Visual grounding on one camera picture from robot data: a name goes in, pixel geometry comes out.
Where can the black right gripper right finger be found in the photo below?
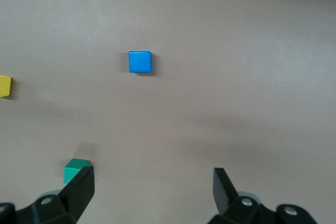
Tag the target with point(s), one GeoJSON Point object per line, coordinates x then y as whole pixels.
{"type": "Point", "coordinates": [223, 190]}

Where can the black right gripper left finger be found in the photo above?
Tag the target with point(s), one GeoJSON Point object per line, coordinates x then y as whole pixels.
{"type": "Point", "coordinates": [76, 195]}

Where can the blue wooden cube block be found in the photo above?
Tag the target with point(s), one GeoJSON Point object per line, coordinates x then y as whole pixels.
{"type": "Point", "coordinates": [140, 62]}

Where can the green wooden cube block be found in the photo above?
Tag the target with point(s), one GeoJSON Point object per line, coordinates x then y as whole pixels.
{"type": "Point", "coordinates": [72, 169]}

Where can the brown table cover sheet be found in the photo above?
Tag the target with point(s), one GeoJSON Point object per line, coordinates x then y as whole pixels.
{"type": "Point", "coordinates": [210, 77]}

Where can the yellow wooden cube block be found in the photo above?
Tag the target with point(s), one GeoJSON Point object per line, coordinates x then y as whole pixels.
{"type": "Point", "coordinates": [4, 86]}

